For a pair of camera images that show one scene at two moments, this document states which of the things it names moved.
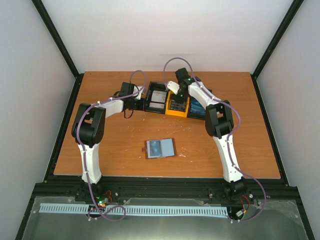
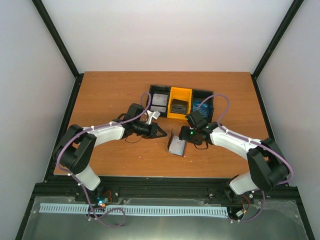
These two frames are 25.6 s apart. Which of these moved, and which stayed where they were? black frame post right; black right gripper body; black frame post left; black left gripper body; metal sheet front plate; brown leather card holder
Moved: brown leather card holder; black right gripper body; black left gripper body
Stayed: metal sheet front plate; black frame post left; black frame post right
